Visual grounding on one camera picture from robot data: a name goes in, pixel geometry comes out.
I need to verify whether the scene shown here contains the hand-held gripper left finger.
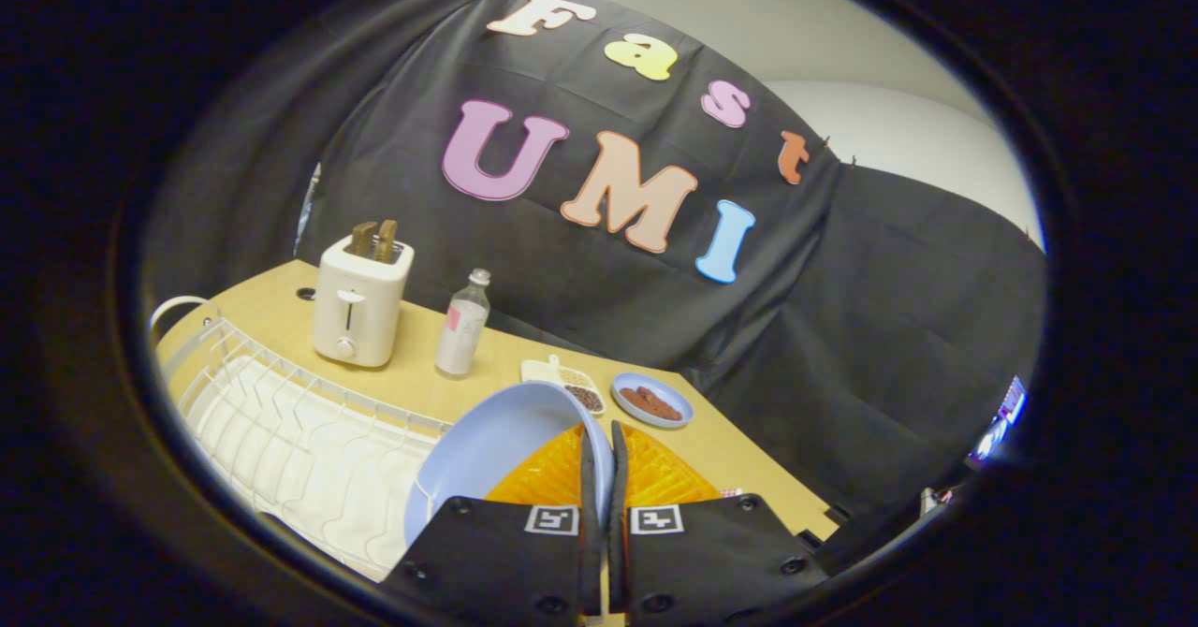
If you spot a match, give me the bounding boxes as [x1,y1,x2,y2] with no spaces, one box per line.
[379,424,603,621]

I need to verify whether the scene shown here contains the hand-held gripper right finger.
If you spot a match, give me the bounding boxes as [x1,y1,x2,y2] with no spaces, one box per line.
[608,420,830,623]

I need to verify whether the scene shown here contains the light blue plate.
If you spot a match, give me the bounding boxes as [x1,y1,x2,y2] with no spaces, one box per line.
[403,380,616,547]

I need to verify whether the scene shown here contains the white wire dish rack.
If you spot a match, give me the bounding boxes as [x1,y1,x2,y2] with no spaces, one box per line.
[149,296,454,582]

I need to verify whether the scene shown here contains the small blue plate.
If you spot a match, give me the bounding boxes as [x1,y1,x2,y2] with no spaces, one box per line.
[611,372,695,430]

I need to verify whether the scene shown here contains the white divided condiment dish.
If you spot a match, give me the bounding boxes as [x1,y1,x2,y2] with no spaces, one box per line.
[520,355,607,416]

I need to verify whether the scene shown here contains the brown food pieces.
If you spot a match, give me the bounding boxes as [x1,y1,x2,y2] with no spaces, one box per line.
[620,386,684,422]

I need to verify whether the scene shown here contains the clear plastic bottle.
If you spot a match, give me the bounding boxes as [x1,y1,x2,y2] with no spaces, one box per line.
[434,269,492,381]

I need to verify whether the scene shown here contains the black backdrop cloth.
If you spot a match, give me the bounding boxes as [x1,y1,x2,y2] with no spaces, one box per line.
[140,0,1046,576]

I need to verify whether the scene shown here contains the white toaster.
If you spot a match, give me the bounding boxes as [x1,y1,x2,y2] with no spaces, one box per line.
[312,234,416,369]

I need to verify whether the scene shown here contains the lit screen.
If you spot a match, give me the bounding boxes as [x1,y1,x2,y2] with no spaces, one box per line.
[968,376,1028,464]

